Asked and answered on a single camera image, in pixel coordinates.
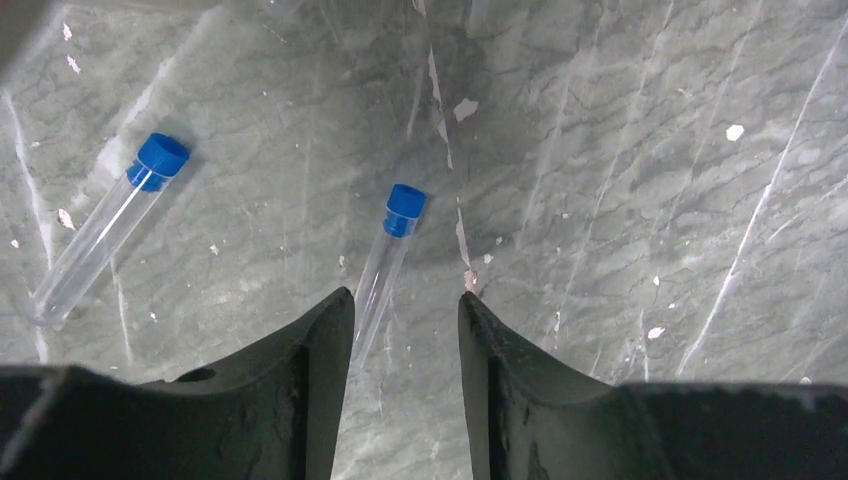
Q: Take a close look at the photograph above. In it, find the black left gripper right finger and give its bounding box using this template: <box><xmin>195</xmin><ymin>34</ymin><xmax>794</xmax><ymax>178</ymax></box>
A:
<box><xmin>458</xmin><ymin>293</ymin><xmax>847</xmax><ymax>479</ymax></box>

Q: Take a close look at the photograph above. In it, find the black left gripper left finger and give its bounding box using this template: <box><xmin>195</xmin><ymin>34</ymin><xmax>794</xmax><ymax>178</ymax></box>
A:
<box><xmin>1</xmin><ymin>287</ymin><xmax>354</xmax><ymax>479</ymax></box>

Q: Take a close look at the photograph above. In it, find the blue capped test tube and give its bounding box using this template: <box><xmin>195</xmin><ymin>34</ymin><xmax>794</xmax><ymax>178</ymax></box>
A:
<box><xmin>351</xmin><ymin>183</ymin><xmax>427</xmax><ymax>372</ymax></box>
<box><xmin>28</xmin><ymin>132</ymin><xmax>190</xmax><ymax>326</ymax></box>

